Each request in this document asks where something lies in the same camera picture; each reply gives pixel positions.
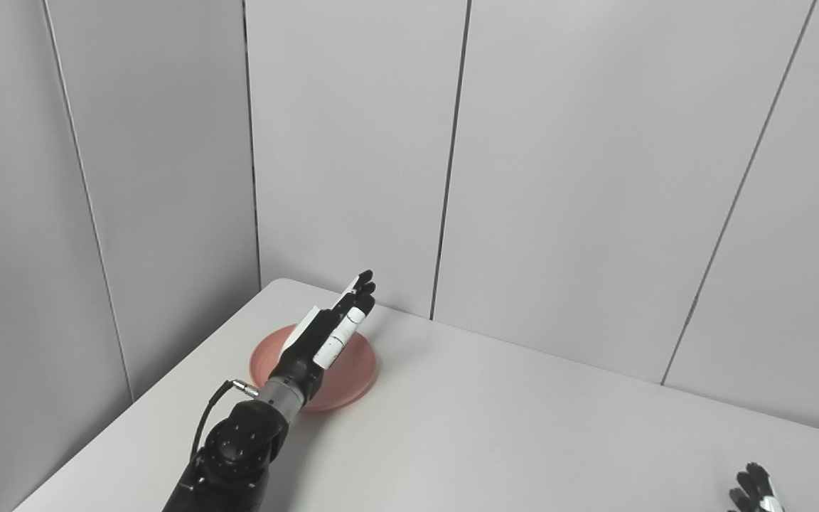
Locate pink round plate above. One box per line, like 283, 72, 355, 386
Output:
250, 324, 378, 412

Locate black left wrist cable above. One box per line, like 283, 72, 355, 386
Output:
190, 380, 259, 464

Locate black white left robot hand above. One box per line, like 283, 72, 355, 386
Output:
267, 270, 377, 414

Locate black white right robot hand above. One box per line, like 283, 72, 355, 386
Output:
728, 462, 786, 512

